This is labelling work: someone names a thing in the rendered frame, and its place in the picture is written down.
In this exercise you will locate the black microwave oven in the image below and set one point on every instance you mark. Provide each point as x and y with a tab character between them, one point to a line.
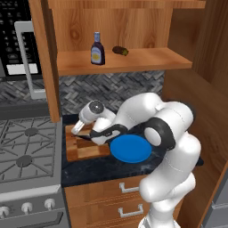
12	35

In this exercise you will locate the dark condiment bottle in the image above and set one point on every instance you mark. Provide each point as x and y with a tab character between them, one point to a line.
97	53

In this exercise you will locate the wooden cutting board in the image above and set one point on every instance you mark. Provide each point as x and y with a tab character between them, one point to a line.
80	150

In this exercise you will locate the wooden cabinet shelf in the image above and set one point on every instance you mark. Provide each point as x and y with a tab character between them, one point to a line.
118	62

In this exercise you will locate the white stove knob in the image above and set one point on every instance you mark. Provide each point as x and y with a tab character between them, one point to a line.
4	211
49	204
26	207

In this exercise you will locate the wooden cabinet door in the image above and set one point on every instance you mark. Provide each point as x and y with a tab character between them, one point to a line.
44	59

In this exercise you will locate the blue plate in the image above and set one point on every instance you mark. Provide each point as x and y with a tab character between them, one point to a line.
130	150

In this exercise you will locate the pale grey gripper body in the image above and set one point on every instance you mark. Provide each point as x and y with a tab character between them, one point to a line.
78	127

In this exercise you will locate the dark green pickle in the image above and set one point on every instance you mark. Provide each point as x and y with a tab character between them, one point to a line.
120	50

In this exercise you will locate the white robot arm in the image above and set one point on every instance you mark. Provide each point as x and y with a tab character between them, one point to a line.
175	139

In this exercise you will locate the grey appliance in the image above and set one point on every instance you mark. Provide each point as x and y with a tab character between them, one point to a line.
218	205

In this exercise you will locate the grey gas stove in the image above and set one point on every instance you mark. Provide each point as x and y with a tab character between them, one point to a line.
26	160

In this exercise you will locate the wooden drawer front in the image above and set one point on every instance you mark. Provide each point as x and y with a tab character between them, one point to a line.
98	215
95	190

